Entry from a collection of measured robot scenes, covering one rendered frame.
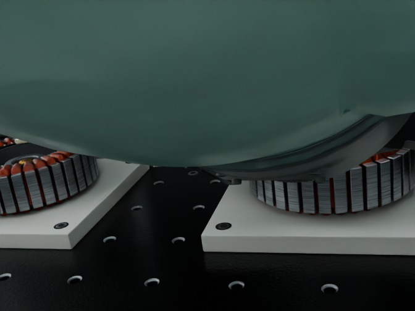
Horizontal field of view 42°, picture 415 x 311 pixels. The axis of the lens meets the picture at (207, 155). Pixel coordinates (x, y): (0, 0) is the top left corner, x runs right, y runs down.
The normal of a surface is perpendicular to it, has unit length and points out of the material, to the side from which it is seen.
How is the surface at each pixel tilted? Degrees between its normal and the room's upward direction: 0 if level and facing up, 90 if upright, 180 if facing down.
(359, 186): 90
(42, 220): 0
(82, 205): 0
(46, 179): 90
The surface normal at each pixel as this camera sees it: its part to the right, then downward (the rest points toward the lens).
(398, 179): 0.57, 0.19
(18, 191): 0.21, 0.29
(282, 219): -0.13, -0.94
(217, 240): -0.25, 0.34
